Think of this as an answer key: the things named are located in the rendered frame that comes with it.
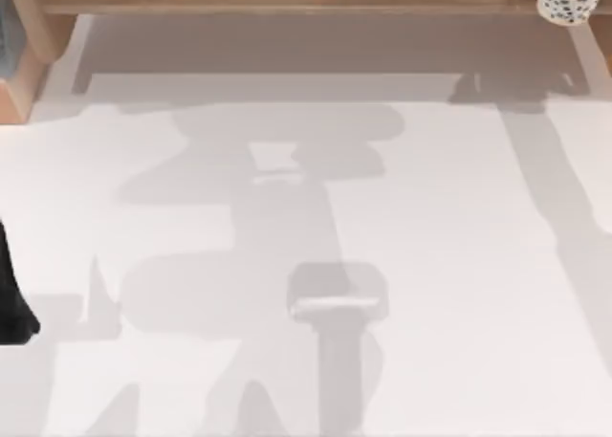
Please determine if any white black-speckled cup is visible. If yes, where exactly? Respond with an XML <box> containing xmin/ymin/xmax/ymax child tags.
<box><xmin>536</xmin><ymin>0</ymin><xmax>606</xmax><ymax>27</ymax></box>

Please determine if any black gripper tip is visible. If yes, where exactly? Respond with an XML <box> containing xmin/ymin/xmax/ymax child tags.
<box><xmin>0</xmin><ymin>220</ymin><xmax>42</xmax><ymax>347</ymax></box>

